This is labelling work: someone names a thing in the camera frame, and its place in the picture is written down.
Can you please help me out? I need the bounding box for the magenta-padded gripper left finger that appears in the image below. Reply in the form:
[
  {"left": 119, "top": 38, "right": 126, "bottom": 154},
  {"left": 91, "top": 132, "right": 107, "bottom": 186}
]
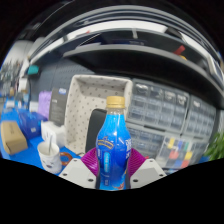
[{"left": 59, "top": 147, "right": 101, "bottom": 190}]

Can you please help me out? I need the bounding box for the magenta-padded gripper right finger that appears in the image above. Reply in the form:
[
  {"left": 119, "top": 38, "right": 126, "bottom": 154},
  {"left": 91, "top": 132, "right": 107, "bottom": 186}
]
[{"left": 126, "top": 147, "right": 168, "bottom": 190}]

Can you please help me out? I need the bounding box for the blue drink bottle gold cap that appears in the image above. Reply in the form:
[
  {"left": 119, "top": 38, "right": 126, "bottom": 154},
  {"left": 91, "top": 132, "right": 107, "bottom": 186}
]
[{"left": 95, "top": 95, "right": 133, "bottom": 192}]

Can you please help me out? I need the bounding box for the white skull-face mug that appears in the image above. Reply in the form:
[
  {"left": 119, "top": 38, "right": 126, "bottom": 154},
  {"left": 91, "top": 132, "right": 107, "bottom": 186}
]
[{"left": 37, "top": 140, "right": 73, "bottom": 175}]

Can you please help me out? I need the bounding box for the black flat pad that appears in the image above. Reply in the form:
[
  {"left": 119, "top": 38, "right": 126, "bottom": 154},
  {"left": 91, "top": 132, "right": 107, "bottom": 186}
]
[{"left": 84, "top": 108, "right": 108, "bottom": 154}]

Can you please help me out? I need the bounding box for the small white box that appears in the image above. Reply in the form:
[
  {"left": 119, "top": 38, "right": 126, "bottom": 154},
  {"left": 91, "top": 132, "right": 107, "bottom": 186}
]
[{"left": 40, "top": 120, "right": 67, "bottom": 148}]

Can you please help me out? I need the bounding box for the dark blue box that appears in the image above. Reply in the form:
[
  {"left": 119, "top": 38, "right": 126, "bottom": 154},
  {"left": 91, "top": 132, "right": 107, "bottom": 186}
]
[{"left": 16, "top": 109, "right": 45, "bottom": 140}]

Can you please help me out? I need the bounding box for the tall dark grey carton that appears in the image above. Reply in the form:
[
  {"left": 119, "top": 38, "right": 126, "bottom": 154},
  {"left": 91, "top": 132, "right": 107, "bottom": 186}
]
[{"left": 48, "top": 87, "right": 70, "bottom": 127}]

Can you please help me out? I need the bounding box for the white dotted storage tray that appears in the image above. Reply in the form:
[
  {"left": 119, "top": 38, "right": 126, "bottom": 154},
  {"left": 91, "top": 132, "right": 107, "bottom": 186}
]
[{"left": 64, "top": 74, "right": 134, "bottom": 158}]

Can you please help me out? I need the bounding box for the green potted plant white pot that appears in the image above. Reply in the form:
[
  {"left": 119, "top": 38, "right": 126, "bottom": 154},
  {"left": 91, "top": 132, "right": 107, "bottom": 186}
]
[{"left": 204, "top": 131, "right": 224, "bottom": 163}]

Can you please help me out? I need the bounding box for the brown cardboard box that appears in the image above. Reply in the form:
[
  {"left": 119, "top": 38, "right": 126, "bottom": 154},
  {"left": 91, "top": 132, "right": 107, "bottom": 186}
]
[{"left": 0, "top": 120, "right": 29, "bottom": 156}]

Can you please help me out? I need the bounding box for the teal bin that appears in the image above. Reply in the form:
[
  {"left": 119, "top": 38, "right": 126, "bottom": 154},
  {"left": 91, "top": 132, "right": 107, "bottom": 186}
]
[{"left": 27, "top": 64, "right": 41, "bottom": 76}]

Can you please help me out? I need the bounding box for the black shelf unit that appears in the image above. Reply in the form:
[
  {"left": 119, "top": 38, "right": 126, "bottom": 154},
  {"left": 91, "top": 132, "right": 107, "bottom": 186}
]
[{"left": 28, "top": 19, "right": 224, "bottom": 110}]

